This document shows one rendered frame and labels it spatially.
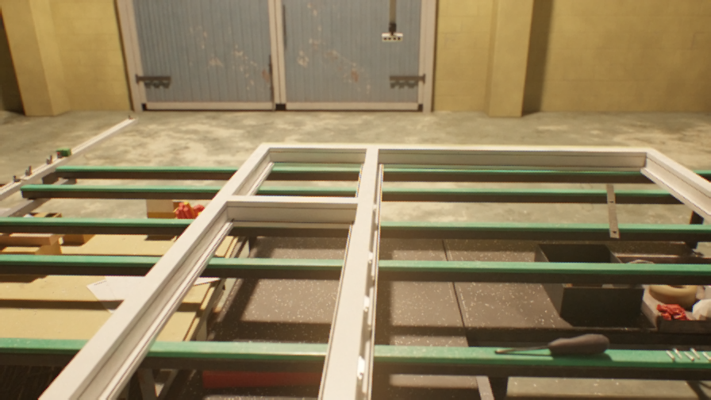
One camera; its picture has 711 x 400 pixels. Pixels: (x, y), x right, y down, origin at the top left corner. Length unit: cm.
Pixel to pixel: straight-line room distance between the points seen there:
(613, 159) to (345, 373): 155
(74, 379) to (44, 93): 721
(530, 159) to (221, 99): 581
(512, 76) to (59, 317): 602
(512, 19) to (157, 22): 445
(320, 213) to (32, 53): 679
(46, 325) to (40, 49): 646
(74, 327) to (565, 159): 171
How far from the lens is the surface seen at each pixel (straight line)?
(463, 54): 720
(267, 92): 727
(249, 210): 153
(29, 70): 808
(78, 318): 170
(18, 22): 804
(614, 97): 784
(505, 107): 700
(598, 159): 215
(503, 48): 687
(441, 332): 155
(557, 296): 170
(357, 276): 110
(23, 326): 174
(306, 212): 150
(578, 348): 106
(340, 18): 702
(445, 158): 202
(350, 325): 96
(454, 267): 130
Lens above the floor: 148
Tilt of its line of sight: 21 degrees down
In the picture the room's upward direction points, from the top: straight up
